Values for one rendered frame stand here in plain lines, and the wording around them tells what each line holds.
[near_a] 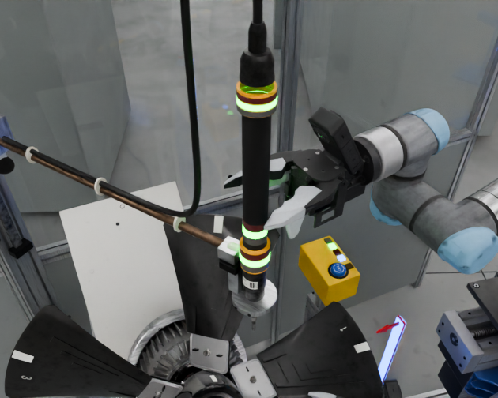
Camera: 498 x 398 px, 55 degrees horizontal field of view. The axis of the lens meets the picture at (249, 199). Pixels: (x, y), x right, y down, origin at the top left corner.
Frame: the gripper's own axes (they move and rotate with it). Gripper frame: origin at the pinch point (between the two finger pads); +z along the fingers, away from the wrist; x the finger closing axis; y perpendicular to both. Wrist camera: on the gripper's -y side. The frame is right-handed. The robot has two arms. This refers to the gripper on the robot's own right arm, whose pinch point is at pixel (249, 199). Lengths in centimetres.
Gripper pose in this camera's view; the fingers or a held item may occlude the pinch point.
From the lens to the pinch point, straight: 60.3
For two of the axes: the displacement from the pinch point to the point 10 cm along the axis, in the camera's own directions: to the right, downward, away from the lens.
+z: -8.3, 3.7, -4.1
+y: 0.0, 7.5, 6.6
